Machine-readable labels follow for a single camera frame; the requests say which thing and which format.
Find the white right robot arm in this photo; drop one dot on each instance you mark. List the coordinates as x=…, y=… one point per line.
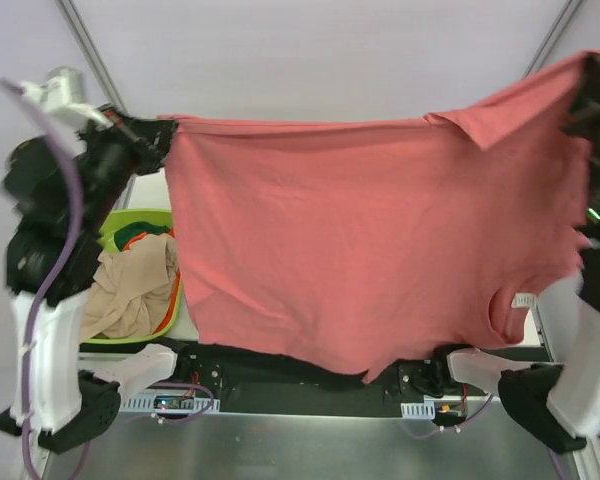
x=558, y=403

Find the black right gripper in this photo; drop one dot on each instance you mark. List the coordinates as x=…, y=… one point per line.
x=595, y=93

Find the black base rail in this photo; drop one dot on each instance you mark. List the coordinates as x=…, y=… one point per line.
x=252, y=383

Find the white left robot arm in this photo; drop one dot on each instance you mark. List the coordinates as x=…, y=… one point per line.
x=65, y=182

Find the white cable duct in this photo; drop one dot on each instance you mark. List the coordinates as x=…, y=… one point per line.
x=169, y=402
x=425, y=411

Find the right aluminium frame post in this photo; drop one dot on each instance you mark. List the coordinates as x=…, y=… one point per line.
x=556, y=32

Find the left aluminium frame post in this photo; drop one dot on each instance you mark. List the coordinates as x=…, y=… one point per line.
x=90, y=52

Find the pink t shirt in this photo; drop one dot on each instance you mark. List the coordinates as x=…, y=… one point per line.
x=353, y=245

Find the right white cable duct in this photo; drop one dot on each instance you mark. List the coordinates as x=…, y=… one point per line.
x=425, y=411

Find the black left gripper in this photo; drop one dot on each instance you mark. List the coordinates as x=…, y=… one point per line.
x=150, y=145

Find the green laundry basket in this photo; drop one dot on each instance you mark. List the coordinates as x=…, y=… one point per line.
x=115, y=221

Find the left white cable duct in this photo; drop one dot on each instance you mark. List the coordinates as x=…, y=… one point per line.
x=169, y=402

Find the dark green garment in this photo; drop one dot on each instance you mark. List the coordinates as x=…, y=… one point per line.
x=136, y=231

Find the beige garment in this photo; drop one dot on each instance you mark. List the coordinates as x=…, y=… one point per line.
x=131, y=290

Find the aluminium frame post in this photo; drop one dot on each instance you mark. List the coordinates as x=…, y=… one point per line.
x=90, y=52
x=556, y=32

